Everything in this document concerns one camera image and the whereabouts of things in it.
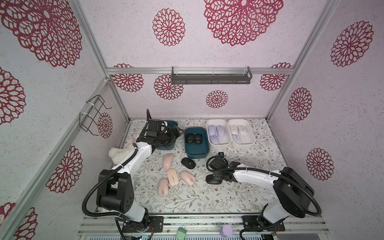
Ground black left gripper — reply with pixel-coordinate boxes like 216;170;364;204
157;125;185;150

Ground black mouse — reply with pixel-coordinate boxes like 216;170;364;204
185;133;195;144
181;158;196;170
194;134;203;144
206;175;223;185

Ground teal storage box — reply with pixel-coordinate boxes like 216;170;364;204
184;127;210;160
157;120;178;151

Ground white mouse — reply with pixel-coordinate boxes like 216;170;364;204
229;125;239;135
232;134;242;145
238;125;248;135

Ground large purple mouse bottom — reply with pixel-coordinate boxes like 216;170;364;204
217;125;227;138

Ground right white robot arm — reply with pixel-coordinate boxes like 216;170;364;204
206;164;322;227

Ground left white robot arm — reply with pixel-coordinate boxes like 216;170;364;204
96;126;185;223

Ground left white storage box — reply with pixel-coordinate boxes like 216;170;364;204
206;119;232;150

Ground white storage box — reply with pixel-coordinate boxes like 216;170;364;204
228;119;256;149
206;119;232;150

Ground right white storage box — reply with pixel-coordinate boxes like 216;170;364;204
228;119;256;149

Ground pink mouse top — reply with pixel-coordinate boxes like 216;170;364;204
163;154;174;171

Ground pink mouse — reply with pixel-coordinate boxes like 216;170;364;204
167;169;179;187
179;171;196;186
163;154;174;171
158;178;169;197

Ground pink mouse right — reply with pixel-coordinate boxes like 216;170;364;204
179;171;196;186

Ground pink mouse middle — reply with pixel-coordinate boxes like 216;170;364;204
167;169;179;187

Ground floral table mat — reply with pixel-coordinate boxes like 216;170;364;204
132;119;287;214

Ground purple round cap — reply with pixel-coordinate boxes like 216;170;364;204
219;225;233;238

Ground pink mouse bottom left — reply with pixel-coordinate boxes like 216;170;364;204
158;178;169;197

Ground white plush dog toy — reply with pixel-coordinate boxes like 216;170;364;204
109;139;136;165

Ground green connector block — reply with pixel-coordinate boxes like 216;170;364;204
176;228;187;240

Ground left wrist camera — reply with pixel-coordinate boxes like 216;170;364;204
146;119;168;137

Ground black wire wall rack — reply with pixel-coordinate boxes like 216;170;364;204
78;95;112;137

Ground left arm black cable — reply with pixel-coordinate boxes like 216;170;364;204
81;148;139;240

